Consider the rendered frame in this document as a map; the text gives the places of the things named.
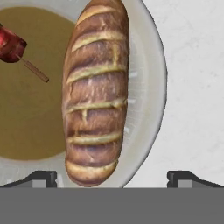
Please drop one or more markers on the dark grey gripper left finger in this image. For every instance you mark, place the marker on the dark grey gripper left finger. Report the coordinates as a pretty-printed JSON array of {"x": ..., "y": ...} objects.
[{"x": 43, "y": 176}]

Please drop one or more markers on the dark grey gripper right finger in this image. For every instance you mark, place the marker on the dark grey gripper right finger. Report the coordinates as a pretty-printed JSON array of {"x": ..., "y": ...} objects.
[{"x": 180, "y": 176}]

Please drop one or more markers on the brown baguette bread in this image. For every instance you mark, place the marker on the brown baguette bread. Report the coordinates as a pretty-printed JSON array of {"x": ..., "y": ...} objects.
[{"x": 94, "y": 93}]

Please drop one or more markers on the red kebab skewer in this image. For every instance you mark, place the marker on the red kebab skewer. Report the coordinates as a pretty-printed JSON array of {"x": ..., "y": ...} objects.
[{"x": 11, "y": 46}]

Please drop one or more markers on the white plate with tan centre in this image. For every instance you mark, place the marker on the white plate with tan centre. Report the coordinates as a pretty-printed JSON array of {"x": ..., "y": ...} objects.
[{"x": 29, "y": 116}]

